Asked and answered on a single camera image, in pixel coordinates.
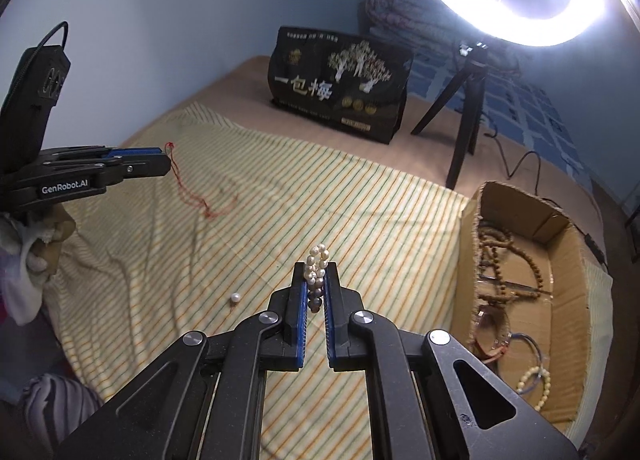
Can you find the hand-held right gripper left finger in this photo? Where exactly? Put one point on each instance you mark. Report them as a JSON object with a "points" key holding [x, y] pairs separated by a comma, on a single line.
{"points": [[300, 320]]}

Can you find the brown translucent bangle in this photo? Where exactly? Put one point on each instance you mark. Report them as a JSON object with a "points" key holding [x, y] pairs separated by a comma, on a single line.
{"points": [[505, 340]]}

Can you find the cardboard box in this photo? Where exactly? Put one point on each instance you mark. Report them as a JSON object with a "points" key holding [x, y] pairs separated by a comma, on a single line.
{"points": [[565, 315]]}

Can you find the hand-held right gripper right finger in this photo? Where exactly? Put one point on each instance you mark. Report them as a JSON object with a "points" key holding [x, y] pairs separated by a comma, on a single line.
{"points": [[329, 325]]}

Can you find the black printed snack bag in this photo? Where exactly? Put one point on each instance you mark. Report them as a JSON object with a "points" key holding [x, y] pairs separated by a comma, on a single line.
{"points": [[310, 85]]}

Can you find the tan bed sheet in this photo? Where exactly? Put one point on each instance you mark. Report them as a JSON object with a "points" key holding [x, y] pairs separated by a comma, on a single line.
{"points": [[240, 75]]}

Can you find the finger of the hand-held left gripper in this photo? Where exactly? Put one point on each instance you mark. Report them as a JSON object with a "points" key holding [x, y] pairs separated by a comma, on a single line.
{"points": [[147, 168], [142, 153]]}

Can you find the person's left hand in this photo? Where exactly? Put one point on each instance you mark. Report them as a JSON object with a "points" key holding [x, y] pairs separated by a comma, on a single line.
{"points": [[25, 260]]}

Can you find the black tripod stand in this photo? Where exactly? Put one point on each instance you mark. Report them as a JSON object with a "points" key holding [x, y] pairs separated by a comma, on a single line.
{"points": [[465, 140]]}

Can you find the yellow striped cloth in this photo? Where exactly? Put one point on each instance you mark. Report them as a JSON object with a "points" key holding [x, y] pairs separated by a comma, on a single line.
{"points": [[300, 190]]}

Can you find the thin dark bangle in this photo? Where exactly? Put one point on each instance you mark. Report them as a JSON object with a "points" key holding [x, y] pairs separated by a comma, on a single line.
{"points": [[525, 336]]}

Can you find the folded floral quilt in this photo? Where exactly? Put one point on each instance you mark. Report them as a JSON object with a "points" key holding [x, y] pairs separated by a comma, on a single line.
{"points": [[400, 10]]}

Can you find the person's striped pants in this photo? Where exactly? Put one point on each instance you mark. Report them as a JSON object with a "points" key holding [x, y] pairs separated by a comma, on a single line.
{"points": [[55, 405]]}

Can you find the silver hairpin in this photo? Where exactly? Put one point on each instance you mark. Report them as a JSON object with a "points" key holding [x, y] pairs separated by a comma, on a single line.
{"points": [[520, 285]]}

